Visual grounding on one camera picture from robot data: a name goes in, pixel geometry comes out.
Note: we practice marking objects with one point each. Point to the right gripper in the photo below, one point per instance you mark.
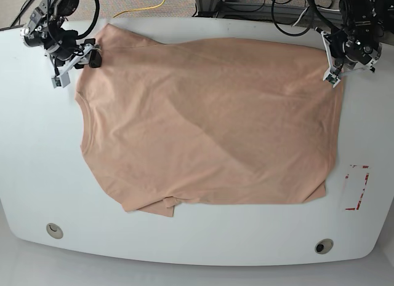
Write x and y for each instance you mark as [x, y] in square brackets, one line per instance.
[63, 61]

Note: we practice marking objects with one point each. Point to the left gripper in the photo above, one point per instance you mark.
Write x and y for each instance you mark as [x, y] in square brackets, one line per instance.
[337, 72]

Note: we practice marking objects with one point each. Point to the peach t-shirt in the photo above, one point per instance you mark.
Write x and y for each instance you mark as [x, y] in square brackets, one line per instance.
[213, 121]

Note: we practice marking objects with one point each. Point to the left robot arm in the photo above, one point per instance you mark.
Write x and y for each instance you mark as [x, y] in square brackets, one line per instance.
[354, 46]

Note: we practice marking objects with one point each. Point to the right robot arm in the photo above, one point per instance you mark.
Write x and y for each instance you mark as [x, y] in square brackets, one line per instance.
[66, 49]

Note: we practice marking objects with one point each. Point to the red tape rectangle marking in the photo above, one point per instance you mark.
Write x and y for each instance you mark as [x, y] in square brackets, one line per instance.
[356, 181]

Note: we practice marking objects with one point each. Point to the right table grommet hole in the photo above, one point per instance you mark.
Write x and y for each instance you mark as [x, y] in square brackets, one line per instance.
[324, 246]

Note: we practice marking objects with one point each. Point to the table grommet hole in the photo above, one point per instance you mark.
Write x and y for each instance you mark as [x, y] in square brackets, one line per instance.
[324, 246]
[54, 231]

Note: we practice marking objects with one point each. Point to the left table grommet hole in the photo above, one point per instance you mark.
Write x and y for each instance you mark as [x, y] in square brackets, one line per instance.
[54, 231]

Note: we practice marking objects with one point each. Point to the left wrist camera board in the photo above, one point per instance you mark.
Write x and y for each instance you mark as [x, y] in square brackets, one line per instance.
[331, 78]

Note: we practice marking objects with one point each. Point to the aluminium frame stand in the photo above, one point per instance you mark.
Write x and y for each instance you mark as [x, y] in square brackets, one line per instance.
[248, 11]

